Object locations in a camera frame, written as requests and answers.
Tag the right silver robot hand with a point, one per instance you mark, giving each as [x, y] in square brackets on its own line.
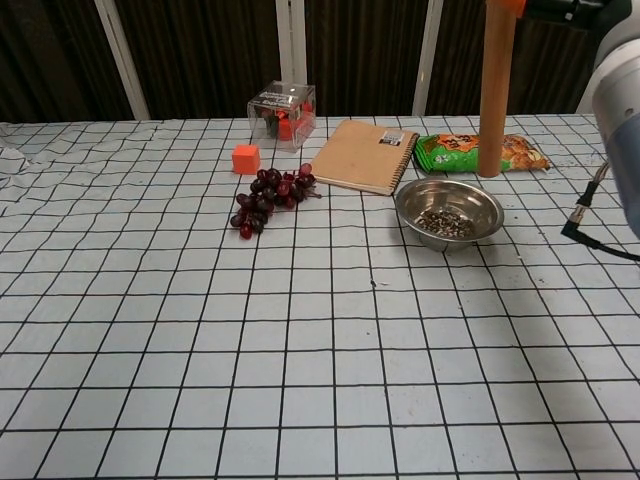
[550, 6]

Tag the wooden stick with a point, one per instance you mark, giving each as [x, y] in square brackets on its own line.
[495, 100]

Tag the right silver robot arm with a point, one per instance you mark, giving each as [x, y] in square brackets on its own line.
[620, 100]

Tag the stainless steel bowl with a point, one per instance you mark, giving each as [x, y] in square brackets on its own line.
[440, 200]

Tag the green snack bag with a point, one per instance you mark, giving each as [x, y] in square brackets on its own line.
[450, 155]

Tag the brown spiral notebook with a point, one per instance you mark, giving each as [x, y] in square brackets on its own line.
[360, 155]

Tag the clear plastic box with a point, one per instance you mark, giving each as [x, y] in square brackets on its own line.
[280, 115]

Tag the orange cube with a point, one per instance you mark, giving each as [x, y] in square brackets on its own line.
[246, 159]

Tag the dark red grape bunch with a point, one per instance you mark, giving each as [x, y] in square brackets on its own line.
[265, 195]

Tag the white grid tablecloth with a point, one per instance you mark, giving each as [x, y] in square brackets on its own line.
[150, 350]

